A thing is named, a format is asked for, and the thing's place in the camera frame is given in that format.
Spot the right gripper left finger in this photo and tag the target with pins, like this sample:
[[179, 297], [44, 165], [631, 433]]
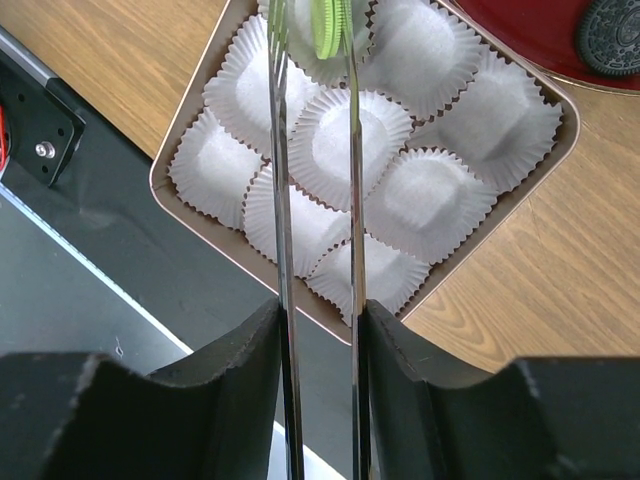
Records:
[[81, 415]]

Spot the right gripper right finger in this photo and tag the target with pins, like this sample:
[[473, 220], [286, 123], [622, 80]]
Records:
[[436, 416]]

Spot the green sandwich cookie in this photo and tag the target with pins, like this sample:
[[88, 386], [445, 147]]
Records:
[[332, 27]]

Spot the metal tongs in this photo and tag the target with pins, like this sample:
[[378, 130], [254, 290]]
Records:
[[361, 435]]

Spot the white paper cup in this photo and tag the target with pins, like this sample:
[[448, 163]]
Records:
[[422, 56], [238, 94], [315, 228], [332, 72], [212, 171], [500, 126], [319, 148], [426, 204], [392, 277]]

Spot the red round tray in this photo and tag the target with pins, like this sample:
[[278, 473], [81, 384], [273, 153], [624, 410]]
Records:
[[544, 32]]

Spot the black sandwich cookie lower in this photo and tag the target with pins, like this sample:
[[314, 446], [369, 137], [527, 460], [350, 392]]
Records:
[[608, 37]]

